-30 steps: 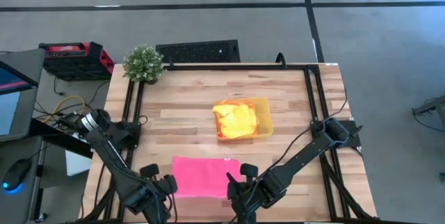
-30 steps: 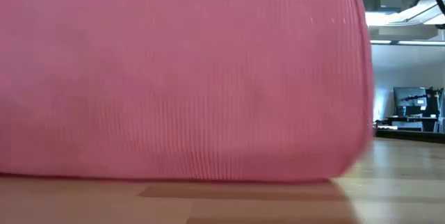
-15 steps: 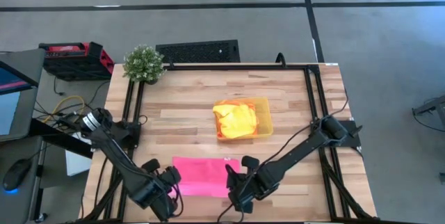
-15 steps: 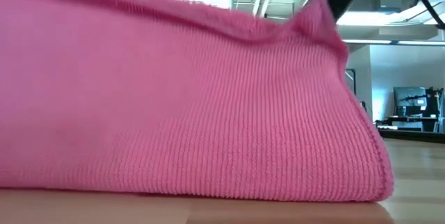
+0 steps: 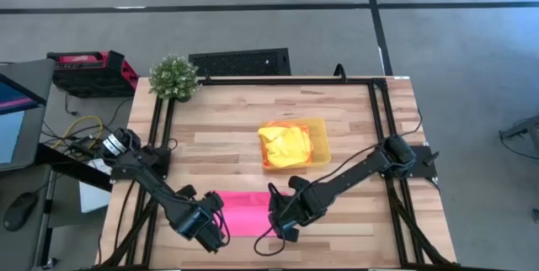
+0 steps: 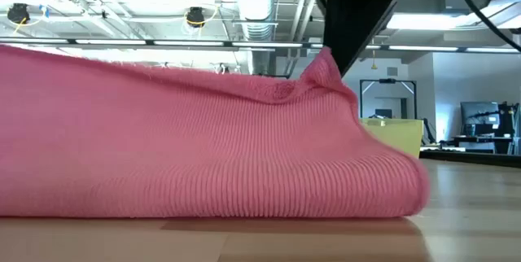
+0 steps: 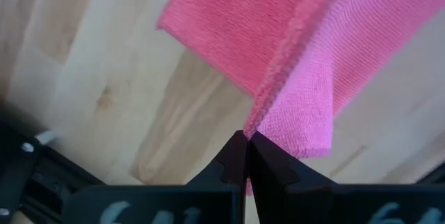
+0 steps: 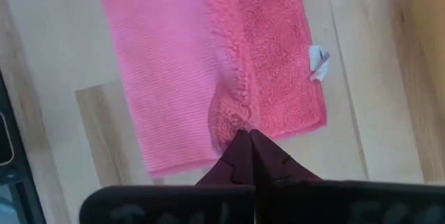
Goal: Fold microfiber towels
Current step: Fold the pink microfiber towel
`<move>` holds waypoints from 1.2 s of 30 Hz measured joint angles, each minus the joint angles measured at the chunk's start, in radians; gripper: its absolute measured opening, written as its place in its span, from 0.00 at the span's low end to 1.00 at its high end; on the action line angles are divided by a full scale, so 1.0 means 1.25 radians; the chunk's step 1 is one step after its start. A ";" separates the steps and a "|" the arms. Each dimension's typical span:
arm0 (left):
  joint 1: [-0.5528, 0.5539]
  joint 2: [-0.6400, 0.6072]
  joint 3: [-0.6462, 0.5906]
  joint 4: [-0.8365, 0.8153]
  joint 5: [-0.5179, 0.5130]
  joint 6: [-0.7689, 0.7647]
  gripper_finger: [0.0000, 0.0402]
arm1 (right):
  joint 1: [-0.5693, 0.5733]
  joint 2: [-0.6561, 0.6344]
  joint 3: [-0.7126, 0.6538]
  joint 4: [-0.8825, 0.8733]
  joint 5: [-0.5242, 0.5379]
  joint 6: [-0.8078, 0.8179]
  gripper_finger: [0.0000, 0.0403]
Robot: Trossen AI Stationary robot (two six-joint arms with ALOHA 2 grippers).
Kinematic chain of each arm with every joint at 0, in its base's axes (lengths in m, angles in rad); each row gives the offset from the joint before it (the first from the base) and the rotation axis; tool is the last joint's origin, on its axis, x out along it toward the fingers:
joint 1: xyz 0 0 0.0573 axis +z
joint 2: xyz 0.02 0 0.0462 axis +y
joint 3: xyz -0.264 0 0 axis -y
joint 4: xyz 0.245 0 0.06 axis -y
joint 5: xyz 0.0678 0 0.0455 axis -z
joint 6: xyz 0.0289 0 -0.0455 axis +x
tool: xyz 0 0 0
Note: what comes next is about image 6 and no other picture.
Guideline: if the black metal frame stand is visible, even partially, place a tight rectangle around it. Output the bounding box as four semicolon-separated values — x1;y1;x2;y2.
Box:
359;77;418;120

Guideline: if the dark desk monitor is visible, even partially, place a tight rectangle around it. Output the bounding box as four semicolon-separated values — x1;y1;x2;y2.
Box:
460;101;501;137

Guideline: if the pink microfiber towel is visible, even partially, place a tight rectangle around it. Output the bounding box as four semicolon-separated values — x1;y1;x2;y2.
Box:
0;44;431;219

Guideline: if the yellow translucent plastic bin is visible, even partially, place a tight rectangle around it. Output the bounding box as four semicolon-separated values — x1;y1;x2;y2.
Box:
360;117;424;159

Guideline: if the long ceiling light bar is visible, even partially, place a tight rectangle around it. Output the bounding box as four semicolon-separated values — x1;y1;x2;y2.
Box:
0;37;521;55

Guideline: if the dark background desk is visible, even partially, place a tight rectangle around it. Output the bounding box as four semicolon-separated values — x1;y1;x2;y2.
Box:
451;134;514;155

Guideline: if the black aluminium table frame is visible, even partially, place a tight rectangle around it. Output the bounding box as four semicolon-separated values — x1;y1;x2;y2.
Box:
418;150;521;169

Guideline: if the black ceiling cable reel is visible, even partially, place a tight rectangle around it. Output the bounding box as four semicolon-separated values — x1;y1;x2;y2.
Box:
186;6;207;28
7;3;31;25

